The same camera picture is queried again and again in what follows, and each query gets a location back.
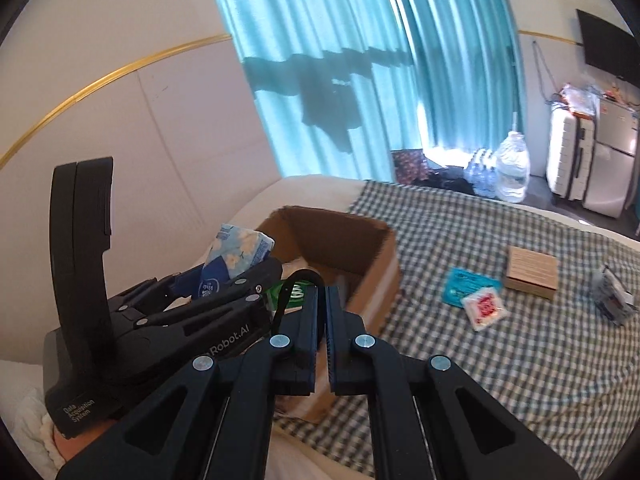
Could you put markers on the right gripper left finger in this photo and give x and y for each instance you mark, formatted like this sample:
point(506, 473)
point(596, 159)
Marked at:
point(214, 423)

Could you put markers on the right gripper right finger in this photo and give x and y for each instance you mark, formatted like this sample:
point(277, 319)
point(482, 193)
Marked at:
point(428, 418)

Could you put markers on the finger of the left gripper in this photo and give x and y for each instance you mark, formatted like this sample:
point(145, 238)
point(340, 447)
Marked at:
point(157, 293)
point(231, 319)

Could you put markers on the blue tissue pack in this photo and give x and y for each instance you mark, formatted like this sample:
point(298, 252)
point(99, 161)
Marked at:
point(234, 251)

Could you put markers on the white red sachet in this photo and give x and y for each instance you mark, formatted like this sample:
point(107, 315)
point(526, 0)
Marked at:
point(484, 308)

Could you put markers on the teal card packet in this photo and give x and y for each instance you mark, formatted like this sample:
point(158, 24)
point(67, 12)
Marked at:
point(462, 283)

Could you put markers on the kraft paper box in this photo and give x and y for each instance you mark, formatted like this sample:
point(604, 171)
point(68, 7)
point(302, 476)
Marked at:
point(532, 272)

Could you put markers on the silver patterned pouch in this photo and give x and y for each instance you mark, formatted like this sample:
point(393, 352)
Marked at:
point(611, 297)

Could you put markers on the person left hand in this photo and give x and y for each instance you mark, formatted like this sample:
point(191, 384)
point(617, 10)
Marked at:
point(70, 447)

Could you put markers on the brown cardboard box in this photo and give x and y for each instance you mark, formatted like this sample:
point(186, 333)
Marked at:
point(341, 276)

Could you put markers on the checkered tablecloth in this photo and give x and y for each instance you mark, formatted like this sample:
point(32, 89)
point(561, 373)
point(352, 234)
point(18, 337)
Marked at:
point(559, 365)

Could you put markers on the patterned gift bag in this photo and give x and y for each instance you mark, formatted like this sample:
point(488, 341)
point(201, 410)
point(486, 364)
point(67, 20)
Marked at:
point(410, 165)

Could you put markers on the water bottle pack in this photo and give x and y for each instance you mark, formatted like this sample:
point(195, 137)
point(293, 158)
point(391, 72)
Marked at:
point(481, 173)

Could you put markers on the teal curtain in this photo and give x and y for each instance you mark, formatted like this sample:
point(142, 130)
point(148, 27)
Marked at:
point(342, 84)

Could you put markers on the large water jug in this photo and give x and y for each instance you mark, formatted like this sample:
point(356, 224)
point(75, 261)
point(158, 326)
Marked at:
point(512, 168)

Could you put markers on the silver mini fridge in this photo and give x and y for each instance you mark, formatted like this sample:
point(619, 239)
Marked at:
point(613, 163)

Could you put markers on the white suitcase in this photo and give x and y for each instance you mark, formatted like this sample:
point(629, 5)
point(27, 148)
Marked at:
point(571, 143)

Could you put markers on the black wall television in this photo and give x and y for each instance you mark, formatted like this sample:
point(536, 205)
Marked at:
point(609, 48)

